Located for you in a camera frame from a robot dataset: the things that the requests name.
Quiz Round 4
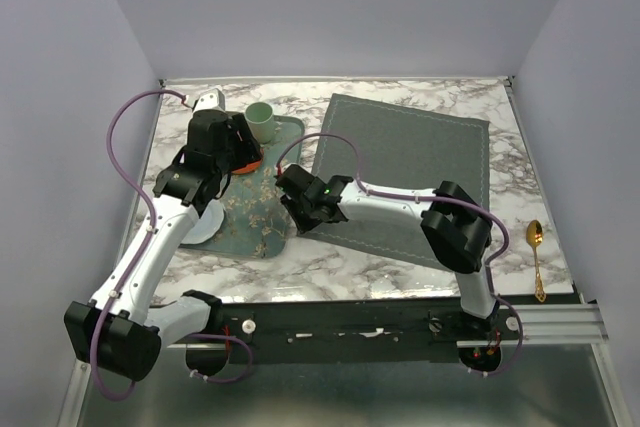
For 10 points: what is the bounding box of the grey cloth napkin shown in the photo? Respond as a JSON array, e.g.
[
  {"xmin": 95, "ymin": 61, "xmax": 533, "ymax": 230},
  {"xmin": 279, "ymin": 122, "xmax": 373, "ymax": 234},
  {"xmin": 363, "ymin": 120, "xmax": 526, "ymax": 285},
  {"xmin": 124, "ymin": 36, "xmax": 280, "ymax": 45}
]
[{"xmin": 306, "ymin": 94, "xmax": 490, "ymax": 268}]

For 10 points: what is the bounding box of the gold spoon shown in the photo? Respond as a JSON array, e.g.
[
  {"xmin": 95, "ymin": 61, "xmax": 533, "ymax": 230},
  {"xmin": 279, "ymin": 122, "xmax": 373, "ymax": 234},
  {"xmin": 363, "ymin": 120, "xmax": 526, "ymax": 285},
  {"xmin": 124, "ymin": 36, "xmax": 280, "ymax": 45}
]
[{"xmin": 526, "ymin": 219, "xmax": 547, "ymax": 303}]

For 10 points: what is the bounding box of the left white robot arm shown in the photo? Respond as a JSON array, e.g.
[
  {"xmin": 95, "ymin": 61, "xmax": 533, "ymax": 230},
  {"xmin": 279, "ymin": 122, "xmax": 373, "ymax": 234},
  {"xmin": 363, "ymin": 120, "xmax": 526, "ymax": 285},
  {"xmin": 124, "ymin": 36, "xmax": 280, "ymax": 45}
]
[{"xmin": 64, "ymin": 109, "xmax": 261, "ymax": 381}]

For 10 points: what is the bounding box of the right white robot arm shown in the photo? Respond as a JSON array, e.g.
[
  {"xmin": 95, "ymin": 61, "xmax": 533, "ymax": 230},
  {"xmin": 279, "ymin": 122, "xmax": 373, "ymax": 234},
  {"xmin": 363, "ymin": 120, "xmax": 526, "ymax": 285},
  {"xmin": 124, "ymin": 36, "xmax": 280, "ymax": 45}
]
[{"xmin": 275, "ymin": 164, "xmax": 497, "ymax": 339}]

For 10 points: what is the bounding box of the red saucer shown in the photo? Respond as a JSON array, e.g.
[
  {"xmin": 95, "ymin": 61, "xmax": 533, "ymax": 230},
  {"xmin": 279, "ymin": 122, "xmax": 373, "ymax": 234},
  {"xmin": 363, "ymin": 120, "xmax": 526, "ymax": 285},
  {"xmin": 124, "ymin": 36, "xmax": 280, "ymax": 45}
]
[{"xmin": 232, "ymin": 160, "xmax": 262, "ymax": 175}]

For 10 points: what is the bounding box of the pale green cup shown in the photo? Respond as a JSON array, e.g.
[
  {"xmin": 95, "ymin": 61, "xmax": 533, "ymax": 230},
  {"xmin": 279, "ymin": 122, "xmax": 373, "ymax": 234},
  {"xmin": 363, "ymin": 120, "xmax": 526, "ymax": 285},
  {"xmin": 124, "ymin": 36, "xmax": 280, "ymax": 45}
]
[{"xmin": 244, "ymin": 102, "xmax": 275, "ymax": 144}]

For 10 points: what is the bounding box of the green floral tray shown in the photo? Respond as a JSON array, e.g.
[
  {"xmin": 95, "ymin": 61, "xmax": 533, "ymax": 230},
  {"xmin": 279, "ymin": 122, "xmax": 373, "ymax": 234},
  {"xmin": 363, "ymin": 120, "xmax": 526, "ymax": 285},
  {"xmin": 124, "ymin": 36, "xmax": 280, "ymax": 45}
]
[{"xmin": 181, "ymin": 116, "xmax": 305, "ymax": 259}]

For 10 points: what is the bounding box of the white scalloped plate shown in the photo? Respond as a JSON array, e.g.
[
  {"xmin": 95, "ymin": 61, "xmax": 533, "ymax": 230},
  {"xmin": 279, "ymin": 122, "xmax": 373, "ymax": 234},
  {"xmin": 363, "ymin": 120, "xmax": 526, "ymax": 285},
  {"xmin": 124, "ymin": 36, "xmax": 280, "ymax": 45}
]
[{"xmin": 182, "ymin": 200, "xmax": 225, "ymax": 245}]

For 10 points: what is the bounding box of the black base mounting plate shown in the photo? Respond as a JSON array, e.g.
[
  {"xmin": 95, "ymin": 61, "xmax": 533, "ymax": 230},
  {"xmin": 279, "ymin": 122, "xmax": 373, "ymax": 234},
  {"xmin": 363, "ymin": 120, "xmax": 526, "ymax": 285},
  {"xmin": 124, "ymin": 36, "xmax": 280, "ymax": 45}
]
[{"xmin": 164, "ymin": 294, "xmax": 521, "ymax": 366}]

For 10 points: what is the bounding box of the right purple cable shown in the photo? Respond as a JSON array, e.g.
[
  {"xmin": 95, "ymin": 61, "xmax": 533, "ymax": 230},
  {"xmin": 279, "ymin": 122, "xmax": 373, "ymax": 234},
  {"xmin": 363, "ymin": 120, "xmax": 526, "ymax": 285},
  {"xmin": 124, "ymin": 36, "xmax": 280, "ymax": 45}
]
[{"xmin": 274, "ymin": 132, "xmax": 524, "ymax": 378}]

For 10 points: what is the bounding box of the aluminium frame rail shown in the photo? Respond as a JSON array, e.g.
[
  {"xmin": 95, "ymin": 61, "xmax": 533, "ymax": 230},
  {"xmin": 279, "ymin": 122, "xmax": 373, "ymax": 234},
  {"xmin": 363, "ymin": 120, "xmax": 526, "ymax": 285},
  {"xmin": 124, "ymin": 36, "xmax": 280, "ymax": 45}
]
[{"xmin": 457, "ymin": 302, "xmax": 609, "ymax": 348}]

